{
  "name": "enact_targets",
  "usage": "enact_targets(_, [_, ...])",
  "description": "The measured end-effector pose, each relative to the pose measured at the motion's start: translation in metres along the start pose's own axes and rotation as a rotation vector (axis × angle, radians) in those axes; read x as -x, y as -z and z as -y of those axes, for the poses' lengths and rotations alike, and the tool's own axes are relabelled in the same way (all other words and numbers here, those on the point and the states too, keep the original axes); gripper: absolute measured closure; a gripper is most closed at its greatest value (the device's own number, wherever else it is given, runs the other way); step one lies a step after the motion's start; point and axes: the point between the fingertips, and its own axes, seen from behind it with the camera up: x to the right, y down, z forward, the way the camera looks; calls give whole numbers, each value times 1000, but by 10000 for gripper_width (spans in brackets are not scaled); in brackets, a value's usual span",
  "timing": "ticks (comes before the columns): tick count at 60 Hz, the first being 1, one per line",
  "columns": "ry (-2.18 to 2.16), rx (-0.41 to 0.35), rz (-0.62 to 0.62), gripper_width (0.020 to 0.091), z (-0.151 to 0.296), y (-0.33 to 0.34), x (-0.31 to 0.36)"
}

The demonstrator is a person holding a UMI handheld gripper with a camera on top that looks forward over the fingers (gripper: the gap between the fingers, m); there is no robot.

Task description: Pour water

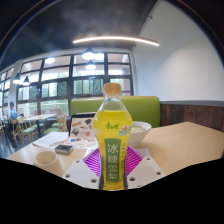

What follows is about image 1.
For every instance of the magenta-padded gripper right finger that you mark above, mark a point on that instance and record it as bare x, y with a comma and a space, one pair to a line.
145, 170

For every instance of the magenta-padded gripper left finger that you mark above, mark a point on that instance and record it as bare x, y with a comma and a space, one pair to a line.
80, 171

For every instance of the yellow drink bottle orange cap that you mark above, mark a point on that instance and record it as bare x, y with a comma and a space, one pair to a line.
111, 133

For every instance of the small dark device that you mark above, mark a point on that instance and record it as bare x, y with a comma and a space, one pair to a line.
64, 149

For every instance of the white ribbed cup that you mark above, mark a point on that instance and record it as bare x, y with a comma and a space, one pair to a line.
50, 161

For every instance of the white bowl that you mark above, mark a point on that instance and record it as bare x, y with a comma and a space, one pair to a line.
141, 131

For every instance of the white paper sheet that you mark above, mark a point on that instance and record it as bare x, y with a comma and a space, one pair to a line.
48, 140

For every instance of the green upholstered bench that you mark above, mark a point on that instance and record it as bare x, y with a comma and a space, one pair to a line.
143, 110

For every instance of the group of wooden chairs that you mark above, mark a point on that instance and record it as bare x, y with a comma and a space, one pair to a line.
28, 130

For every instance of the light wooden dining table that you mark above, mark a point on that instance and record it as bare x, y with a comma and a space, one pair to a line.
40, 117

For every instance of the person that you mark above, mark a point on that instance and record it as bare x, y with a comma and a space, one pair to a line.
12, 113

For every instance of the group of pendant lamps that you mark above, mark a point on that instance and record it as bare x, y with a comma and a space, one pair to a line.
88, 54

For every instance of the long curved ceiling light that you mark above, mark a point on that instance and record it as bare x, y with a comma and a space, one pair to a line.
116, 39

